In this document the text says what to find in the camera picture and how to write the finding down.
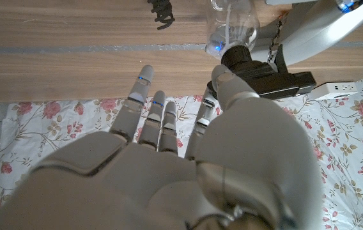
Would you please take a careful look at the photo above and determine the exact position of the black hair clip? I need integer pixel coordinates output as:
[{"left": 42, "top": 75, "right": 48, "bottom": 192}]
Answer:
[{"left": 146, "top": 0, "right": 176, "bottom": 31}]

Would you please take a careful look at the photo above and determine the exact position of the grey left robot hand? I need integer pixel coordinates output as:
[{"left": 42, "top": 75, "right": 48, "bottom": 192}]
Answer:
[{"left": 250, "top": 0, "right": 363, "bottom": 67}]

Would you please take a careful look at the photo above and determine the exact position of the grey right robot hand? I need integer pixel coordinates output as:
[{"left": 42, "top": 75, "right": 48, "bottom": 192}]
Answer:
[{"left": 0, "top": 64, "right": 325, "bottom": 230}]

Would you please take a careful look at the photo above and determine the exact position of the floral backdrop cloth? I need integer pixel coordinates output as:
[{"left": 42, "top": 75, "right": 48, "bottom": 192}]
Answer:
[{"left": 0, "top": 73, "right": 363, "bottom": 230}]

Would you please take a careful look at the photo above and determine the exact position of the grey tape outline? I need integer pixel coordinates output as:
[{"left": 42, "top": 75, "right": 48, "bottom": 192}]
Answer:
[{"left": 0, "top": 40, "right": 363, "bottom": 55}]

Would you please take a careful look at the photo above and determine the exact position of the black trigger spray top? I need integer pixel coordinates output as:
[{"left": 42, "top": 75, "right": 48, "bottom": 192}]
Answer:
[{"left": 206, "top": 43, "right": 317, "bottom": 100}]

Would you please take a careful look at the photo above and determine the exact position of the white power strip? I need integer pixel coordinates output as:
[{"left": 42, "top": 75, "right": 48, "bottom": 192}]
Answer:
[{"left": 309, "top": 81, "right": 359, "bottom": 101}]

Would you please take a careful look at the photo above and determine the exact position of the clear plastic bottle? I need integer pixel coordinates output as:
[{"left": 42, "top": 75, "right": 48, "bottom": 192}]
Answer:
[{"left": 204, "top": 0, "right": 261, "bottom": 60}]

